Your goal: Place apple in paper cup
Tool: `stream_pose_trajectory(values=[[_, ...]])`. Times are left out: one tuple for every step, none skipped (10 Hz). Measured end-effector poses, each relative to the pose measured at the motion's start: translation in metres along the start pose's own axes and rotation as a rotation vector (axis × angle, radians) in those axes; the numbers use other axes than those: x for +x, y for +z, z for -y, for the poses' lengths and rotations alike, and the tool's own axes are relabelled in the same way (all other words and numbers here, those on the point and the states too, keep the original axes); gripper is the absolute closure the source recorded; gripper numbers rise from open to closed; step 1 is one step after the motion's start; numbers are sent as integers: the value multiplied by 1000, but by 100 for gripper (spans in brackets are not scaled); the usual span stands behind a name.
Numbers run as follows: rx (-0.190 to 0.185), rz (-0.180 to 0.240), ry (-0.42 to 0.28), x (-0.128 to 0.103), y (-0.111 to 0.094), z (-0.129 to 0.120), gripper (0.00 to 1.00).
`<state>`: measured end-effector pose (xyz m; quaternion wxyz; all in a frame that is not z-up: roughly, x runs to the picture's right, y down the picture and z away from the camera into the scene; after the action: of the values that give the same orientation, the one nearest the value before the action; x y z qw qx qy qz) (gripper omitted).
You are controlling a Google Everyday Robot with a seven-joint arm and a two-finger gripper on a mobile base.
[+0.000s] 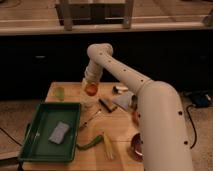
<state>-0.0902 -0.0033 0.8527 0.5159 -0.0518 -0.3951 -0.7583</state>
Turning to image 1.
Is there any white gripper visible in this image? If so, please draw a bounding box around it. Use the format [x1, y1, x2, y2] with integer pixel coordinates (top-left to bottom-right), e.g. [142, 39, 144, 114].
[82, 69, 100, 88]

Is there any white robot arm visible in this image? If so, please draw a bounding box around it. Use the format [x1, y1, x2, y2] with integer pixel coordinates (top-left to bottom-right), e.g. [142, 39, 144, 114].
[85, 43, 194, 171]

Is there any white paper cup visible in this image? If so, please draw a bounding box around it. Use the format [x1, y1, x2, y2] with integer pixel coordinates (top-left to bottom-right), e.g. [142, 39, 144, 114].
[80, 90, 96, 108]

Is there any small white black object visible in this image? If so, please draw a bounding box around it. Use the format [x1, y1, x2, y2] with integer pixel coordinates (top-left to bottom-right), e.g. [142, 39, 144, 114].
[112, 86, 128, 93]

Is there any black brush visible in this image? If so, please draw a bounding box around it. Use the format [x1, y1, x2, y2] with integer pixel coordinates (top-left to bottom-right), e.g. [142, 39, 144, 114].
[99, 98, 117, 113]

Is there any grey cloth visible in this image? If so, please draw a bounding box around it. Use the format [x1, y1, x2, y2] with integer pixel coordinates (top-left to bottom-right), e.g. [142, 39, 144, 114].
[112, 91, 133, 110]

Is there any blue sponge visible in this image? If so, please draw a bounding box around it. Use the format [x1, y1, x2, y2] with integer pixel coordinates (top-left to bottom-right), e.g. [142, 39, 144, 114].
[49, 122, 70, 144]

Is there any green chili pepper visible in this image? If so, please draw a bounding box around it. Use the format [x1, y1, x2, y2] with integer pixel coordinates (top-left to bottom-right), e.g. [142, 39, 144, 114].
[76, 135, 103, 150]

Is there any yellow corn cob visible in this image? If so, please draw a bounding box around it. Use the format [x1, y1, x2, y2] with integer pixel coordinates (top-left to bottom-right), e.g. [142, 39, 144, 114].
[103, 133, 115, 160]

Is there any dark red bowl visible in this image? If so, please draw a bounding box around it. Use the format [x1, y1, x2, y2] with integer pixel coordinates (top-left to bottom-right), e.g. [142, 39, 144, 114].
[130, 133, 143, 162]

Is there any green plastic tray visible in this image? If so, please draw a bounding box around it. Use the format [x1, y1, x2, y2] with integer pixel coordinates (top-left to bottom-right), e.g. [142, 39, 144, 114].
[18, 102, 81, 163]

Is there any blue device on floor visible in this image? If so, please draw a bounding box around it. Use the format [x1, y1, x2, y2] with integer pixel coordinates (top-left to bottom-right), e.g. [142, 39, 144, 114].
[189, 92, 212, 108]

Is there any wooden chair frame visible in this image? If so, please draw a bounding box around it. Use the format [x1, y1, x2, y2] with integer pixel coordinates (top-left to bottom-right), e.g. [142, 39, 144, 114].
[55, 0, 134, 31]

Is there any black cable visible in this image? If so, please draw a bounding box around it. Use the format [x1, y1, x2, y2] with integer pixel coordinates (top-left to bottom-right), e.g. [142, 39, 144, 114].
[185, 104, 198, 150]

